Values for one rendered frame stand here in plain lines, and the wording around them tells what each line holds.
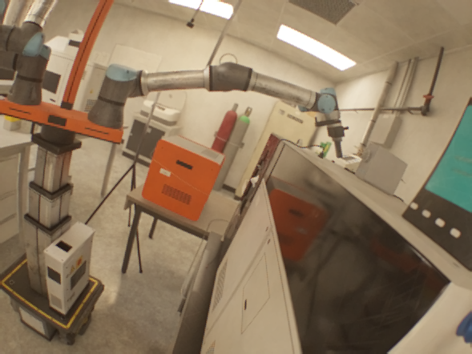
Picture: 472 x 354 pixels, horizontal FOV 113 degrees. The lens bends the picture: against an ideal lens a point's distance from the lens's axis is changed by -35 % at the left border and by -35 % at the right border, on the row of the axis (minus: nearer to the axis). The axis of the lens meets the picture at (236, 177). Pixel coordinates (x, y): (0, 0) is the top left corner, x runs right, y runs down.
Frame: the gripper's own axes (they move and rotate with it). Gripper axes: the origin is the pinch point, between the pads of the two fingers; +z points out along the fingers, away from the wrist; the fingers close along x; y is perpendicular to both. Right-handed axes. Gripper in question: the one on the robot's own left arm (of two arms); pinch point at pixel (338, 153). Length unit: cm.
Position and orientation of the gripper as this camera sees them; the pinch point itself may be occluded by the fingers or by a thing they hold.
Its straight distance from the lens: 118.0
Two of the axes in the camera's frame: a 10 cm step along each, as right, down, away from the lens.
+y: 9.7, -1.9, -1.6
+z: 2.2, 9.6, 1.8
